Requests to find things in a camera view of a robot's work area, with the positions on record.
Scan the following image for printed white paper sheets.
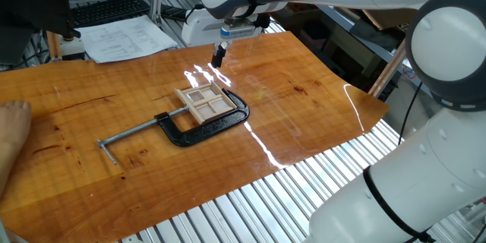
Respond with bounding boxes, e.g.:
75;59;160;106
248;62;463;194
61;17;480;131
77;14;178;65

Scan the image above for small white device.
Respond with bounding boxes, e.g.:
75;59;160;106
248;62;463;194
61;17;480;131
59;36;86;61

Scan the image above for black computer keyboard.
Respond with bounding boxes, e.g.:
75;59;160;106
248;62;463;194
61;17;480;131
70;0;151;29

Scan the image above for person's bare forearm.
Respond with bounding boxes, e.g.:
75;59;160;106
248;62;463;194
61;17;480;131
0;143;18;200

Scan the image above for silver camera with blue ends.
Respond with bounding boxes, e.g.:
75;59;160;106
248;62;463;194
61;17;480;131
219;18;265;43

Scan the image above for light wooden slat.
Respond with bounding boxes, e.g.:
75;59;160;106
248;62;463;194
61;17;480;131
45;30;62;62
367;39;408;99

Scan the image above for person's bare hand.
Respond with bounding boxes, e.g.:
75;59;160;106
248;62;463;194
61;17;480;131
0;99;33;153

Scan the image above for miniature wooden sliding window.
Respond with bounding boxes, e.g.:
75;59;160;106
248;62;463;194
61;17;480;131
174;81;237;125

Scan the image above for flat black box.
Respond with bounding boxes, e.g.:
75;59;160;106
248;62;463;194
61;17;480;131
160;4;190;22

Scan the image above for glossy wood-pattern mat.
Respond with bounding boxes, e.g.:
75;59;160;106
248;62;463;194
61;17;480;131
0;31;390;243

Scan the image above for black C-clamp with steel screw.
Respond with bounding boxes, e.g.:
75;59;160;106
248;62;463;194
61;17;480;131
96;87;251;166

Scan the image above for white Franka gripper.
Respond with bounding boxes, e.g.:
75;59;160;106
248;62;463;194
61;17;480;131
181;8;230;69

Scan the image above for black strap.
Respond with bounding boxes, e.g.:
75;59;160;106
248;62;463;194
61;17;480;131
362;165;437;243

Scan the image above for thin black cable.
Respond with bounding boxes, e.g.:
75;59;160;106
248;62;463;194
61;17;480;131
397;80;424;146

